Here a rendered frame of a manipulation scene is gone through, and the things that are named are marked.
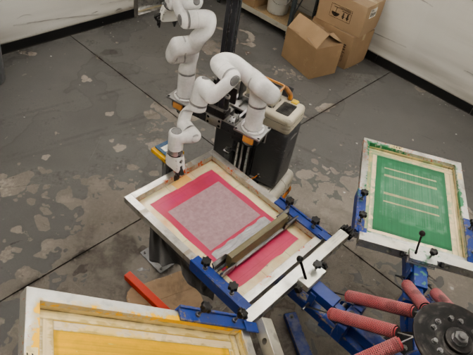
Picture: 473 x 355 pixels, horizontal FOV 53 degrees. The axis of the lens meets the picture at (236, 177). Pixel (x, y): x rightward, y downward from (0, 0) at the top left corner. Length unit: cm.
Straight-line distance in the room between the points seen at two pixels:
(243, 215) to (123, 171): 174
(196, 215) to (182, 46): 82
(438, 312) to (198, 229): 108
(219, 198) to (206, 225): 19
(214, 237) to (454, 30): 394
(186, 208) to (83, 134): 207
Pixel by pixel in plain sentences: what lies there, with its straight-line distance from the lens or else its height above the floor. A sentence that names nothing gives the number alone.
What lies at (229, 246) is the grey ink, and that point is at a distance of 220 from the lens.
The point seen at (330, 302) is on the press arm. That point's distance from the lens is 204.
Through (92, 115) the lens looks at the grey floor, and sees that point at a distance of 445.
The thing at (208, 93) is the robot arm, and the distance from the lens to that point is 210.
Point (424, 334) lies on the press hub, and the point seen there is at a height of 131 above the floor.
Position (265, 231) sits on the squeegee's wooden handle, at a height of 106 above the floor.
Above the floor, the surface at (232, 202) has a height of 95.
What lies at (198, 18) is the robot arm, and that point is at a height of 168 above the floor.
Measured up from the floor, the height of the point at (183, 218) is 95.
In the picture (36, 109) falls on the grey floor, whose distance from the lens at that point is 458.
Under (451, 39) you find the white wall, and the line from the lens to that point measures 557.
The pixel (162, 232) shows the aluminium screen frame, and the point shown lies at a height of 99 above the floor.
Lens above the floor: 268
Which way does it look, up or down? 43 degrees down
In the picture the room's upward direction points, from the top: 11 degrees clockwise
